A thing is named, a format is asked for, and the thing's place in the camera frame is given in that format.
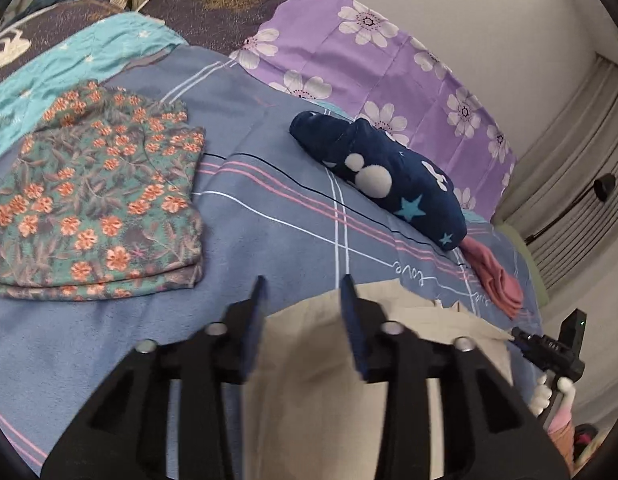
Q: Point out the folded pink cloth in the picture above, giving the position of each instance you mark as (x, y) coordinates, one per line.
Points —
(494, 275)

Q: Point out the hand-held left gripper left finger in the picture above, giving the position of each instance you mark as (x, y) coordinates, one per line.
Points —
(251, 330)

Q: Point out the black floor lamp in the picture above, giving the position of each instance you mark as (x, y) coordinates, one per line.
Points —
(604, 187)

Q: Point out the person's right hand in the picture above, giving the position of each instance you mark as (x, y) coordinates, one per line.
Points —
(544, 395)

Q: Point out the navy star print cloth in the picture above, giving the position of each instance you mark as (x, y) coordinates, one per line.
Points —
(389, 170)

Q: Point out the purple floral pillow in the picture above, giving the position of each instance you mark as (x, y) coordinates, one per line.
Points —
(369, 60)

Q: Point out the teal sheet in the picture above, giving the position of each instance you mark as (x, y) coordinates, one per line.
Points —
(89, 45)

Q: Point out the beige long-sleeve shirt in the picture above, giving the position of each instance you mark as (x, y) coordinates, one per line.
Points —
(299, 350)

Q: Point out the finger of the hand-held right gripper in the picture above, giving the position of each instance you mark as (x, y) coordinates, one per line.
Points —
(520, 339)

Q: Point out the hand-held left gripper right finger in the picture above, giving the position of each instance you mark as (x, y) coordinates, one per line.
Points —
(354, 330)

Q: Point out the person's right forearm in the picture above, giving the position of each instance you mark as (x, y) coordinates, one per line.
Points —
(561, 435)

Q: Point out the folded floral garment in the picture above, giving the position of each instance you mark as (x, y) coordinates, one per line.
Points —
(99, 190)

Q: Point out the blue plaid blanket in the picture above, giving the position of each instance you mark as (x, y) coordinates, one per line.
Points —
(269, 220)

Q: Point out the beige pleated curtain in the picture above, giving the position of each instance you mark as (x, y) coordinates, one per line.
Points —
(574, 135)

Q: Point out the green pillow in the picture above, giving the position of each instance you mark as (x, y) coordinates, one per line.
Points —
(534, 270)

